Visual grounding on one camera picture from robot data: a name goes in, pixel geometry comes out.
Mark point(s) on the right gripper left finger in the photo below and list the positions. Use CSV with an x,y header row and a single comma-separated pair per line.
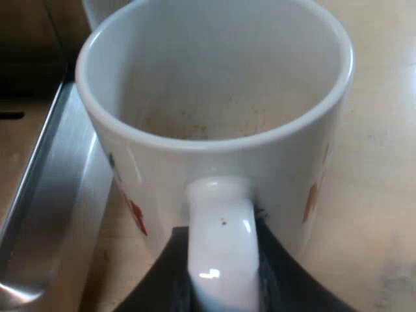
x,y
169,276

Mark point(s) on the white mug with red and black print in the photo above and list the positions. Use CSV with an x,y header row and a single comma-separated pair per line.
x,y
214,97

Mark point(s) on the steel espresso machine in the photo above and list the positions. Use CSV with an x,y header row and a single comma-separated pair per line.
x,y
48,182

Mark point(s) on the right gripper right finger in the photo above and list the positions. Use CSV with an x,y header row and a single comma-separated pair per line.
x,y
286,282

